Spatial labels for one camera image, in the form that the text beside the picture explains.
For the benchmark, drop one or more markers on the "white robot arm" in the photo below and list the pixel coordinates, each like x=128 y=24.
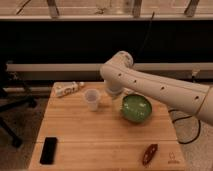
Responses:
x=191 y=98

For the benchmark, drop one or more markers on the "green ceramic bowl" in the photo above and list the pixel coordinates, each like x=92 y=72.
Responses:
x=136 y=108

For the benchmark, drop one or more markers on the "translucent plastic cup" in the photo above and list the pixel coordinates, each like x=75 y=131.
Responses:
x=92 y=99

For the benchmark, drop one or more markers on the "wooden table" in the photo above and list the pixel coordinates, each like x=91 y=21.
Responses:
x=103 y=140

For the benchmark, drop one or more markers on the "dark red chili pepper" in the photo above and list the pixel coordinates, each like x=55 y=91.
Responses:
x=149 y=153

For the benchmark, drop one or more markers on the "black smartphone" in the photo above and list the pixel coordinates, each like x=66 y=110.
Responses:
x=48 y=150

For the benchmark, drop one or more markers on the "white baseboard heater rail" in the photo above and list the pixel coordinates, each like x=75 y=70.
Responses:
x=96 y=67

